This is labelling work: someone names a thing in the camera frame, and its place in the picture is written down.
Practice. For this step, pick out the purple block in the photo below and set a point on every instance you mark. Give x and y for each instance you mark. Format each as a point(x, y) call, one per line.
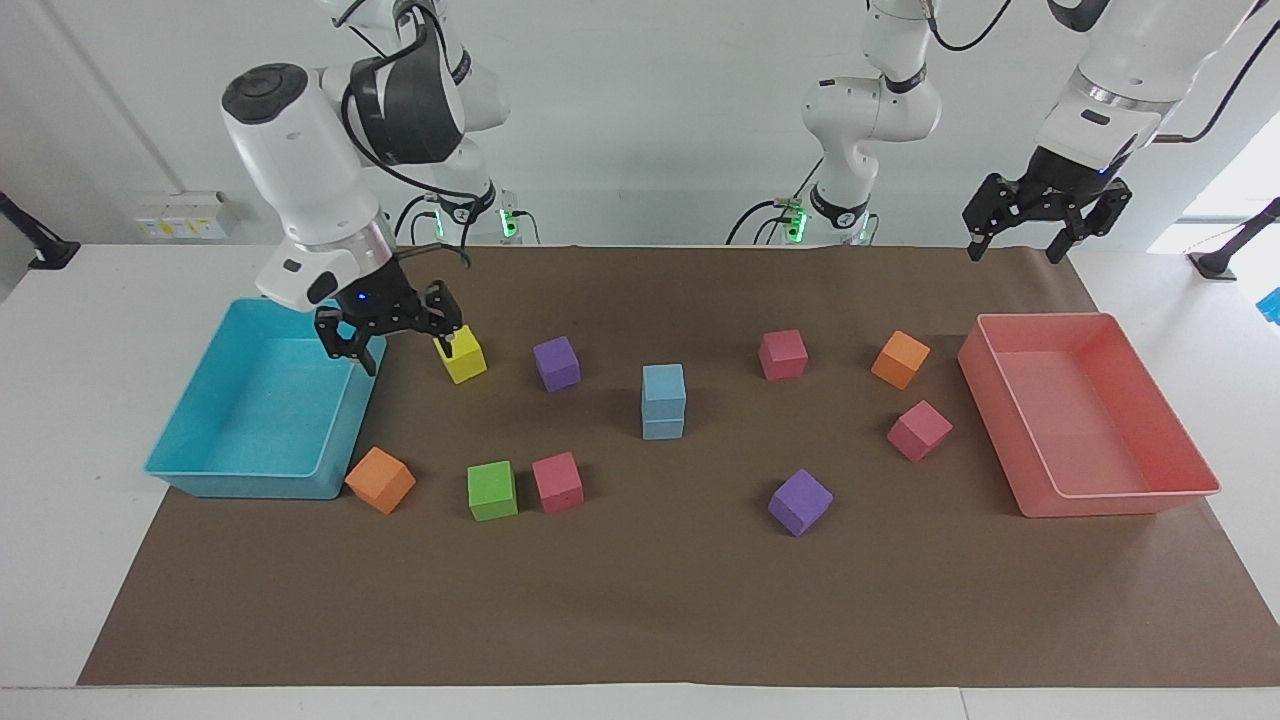
point(800, 503)
point(557, 364)

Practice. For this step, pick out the blue plastic bin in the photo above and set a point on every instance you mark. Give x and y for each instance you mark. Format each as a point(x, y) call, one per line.
point(265, 415)

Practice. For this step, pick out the green block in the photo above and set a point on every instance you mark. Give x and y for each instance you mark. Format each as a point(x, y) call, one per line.
point(492, 491)

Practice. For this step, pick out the orange block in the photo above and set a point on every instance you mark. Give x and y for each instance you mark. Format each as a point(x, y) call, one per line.
point(380, 481)
point(900, 360)

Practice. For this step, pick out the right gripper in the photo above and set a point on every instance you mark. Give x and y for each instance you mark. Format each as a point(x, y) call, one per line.
point(382, 303)

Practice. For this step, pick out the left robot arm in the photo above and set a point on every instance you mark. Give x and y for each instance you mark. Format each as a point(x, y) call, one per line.
point(870, 105)

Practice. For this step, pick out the pink block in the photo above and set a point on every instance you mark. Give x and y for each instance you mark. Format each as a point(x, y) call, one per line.
point(919, 431)
point(558, 483)
point(783, 355)

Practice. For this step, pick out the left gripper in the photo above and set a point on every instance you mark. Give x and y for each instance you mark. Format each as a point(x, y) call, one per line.
point(1075, 175)

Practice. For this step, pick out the pink plastic bin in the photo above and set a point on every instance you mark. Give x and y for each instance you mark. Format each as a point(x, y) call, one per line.
point(1085, 415)

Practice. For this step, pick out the white wall socket box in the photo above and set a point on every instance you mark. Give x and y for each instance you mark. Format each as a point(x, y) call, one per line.
point(185, 215)

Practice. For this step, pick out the black stand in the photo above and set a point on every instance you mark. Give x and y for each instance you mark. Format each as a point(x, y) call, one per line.
point(1225, 258)
point(45, 248)

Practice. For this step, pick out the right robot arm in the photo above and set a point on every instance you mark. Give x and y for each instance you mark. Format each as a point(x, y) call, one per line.
point(300, 160)

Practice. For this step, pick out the yellow block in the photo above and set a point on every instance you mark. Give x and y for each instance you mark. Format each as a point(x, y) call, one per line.
point(467, 362)

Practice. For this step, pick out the blue block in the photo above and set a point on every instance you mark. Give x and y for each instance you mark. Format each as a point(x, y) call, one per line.
point(664, 388)
point(663, 430)

